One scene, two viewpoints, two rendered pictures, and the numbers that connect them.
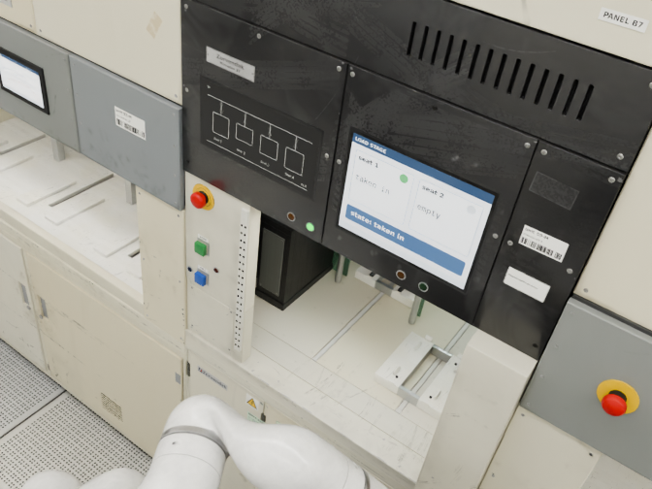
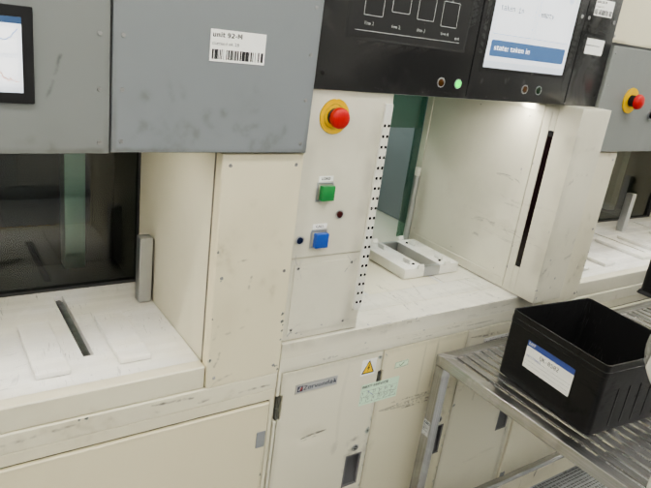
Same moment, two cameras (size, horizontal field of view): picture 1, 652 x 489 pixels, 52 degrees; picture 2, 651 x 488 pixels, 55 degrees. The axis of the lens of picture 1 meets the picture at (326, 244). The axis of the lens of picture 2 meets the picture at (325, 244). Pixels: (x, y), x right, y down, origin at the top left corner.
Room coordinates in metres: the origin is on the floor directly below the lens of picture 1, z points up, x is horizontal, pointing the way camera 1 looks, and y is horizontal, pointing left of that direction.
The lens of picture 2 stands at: (0.76, 1.39, 1.51)
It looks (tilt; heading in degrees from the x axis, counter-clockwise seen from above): 19 degrees down; 294
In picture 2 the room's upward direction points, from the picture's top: 8 degrees clockwise
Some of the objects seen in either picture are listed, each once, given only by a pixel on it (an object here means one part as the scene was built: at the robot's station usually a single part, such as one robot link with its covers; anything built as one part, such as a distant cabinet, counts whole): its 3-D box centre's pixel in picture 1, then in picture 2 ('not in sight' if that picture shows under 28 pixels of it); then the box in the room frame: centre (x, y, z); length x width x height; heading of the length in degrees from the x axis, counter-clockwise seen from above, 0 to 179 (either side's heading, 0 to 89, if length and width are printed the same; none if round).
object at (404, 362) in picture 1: (426, 373); (409, 256); (1.25, -0.32, 0.89); 0.22 x 0.21 x 0.04; 150
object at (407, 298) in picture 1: (400, 271); not in sight; (1.66, -0.25, 0.89); 0.22 x 0.21 x 0.04; 150
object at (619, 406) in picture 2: not in sight; (587, 359); (0.70, -0.09, 0.85); 0.28 x 0.28 x 0.17; 55
